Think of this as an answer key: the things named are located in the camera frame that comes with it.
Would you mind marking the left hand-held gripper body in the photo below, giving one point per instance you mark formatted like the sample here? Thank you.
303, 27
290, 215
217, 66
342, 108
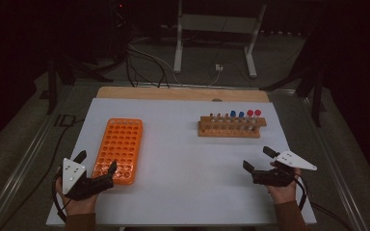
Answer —
72, 174

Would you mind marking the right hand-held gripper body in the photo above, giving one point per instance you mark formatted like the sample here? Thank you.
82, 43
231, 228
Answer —
274, 178

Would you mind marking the orange plastic test tube rack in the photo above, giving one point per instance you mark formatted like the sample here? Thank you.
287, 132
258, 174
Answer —
122, 141

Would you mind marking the wooden test tube rack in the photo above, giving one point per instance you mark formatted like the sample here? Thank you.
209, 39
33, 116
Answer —
228, 133

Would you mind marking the blue-capped test tube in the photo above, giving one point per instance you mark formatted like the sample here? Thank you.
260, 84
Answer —
241, 114
233, 114

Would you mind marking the clear test tube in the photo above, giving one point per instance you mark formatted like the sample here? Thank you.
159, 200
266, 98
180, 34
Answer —
218, 118
211, 118

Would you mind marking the person's right hand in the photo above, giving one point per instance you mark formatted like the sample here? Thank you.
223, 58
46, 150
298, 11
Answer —
284, 194

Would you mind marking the person's left hand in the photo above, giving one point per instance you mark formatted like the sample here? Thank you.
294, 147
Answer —
80, 207

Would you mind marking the red-capped test tube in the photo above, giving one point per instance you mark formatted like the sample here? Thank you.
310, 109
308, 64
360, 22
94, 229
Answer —
250, 113
257, 112

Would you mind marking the black tripod stand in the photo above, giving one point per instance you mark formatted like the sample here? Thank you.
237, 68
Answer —
316, 96
52, 86

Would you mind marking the white plug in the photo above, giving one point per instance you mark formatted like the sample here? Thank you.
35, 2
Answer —
218, 67

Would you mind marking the dark equipment with red light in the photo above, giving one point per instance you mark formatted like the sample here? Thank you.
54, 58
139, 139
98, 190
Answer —
120, 19

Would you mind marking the aluminium floor rail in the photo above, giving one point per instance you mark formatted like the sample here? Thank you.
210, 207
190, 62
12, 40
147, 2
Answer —
19, 173
337, 160

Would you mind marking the white metal stand frame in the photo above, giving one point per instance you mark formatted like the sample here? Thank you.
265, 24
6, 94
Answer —
216, 24

